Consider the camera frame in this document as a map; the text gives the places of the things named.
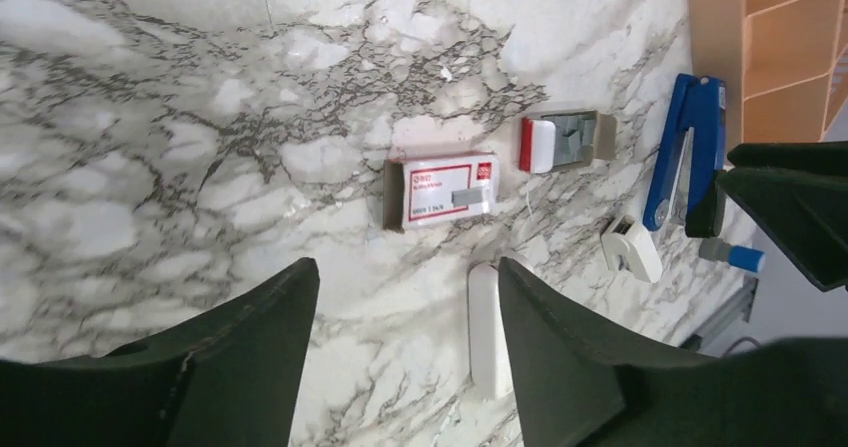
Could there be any small white staple remover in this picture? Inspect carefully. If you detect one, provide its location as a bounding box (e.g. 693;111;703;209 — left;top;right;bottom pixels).
600;215;663;283

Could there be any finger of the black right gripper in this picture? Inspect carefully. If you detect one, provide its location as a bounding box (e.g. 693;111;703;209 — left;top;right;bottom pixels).
717;141;847;292

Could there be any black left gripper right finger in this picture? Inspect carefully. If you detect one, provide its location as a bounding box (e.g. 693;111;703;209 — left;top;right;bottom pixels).
498;258;847;446

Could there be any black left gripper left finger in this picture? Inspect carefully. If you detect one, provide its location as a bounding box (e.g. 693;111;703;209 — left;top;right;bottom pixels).
1;258;320;446

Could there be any peach plastic desk organizer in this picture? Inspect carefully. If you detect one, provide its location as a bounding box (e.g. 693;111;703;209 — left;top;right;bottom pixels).
688;0;847;149

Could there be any red white staple box sleeve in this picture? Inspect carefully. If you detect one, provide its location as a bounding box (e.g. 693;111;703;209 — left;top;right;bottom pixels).
382;151;500;232

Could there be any staple box tray with staples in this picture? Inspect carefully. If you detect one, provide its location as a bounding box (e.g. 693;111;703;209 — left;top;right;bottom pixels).
518;110;619;174

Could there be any blue grey glue stick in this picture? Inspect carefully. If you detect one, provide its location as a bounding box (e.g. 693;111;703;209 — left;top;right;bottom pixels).
698;238;765;273

